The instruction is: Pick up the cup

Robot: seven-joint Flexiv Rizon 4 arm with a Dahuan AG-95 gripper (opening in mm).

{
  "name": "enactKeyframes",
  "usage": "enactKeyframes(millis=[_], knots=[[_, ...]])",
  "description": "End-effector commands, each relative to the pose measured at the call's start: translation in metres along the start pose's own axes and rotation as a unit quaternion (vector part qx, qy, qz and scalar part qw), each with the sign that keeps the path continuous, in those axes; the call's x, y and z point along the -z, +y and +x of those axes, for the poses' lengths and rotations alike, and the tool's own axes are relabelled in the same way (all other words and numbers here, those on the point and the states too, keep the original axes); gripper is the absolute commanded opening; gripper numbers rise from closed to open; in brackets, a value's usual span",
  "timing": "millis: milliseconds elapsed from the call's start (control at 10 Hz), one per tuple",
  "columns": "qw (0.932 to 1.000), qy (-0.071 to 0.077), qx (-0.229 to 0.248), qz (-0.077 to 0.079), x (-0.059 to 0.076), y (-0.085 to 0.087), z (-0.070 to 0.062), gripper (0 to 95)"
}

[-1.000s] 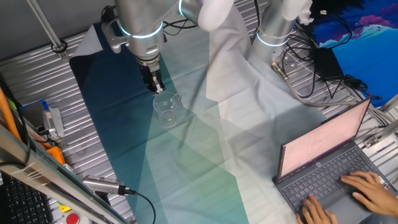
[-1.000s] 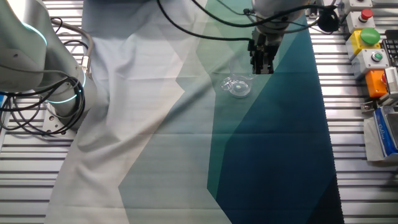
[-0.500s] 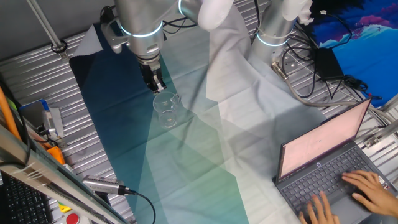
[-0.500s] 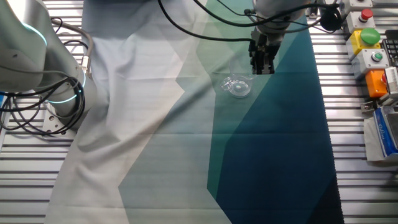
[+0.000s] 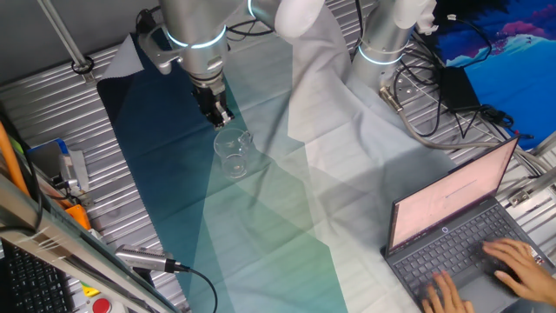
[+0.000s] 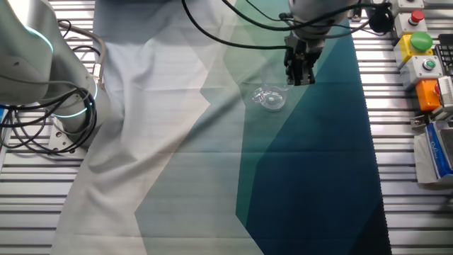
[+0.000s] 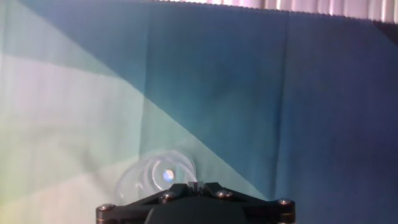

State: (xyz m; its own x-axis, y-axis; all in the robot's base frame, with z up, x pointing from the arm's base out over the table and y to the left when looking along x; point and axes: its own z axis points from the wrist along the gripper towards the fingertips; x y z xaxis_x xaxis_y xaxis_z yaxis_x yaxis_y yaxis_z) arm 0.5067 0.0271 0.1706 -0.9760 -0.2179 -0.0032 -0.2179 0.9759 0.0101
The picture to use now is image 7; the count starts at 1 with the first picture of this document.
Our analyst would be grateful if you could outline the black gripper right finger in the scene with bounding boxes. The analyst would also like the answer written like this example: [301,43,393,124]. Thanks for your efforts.
[196,182,296,224]

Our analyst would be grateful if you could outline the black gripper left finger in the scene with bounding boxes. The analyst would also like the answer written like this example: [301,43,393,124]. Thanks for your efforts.
[95,182,197,224]

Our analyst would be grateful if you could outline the clear plastic cup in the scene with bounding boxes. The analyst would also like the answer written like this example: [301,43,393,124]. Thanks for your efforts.
[113,149,198,206]

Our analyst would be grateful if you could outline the blue teal white cloth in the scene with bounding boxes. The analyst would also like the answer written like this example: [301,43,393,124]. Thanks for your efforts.
[0,0,398,224]

